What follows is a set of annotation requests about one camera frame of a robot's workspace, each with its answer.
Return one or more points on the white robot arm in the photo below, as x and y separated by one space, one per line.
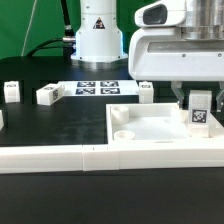
99 42

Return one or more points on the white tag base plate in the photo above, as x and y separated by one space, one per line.
100 88

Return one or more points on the white square tabletop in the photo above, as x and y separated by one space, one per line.
154 123

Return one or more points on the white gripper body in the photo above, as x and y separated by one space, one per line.
178 40

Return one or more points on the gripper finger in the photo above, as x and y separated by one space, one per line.
220 96
176 87

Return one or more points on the white L-shaped fence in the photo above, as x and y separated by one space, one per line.
116 156

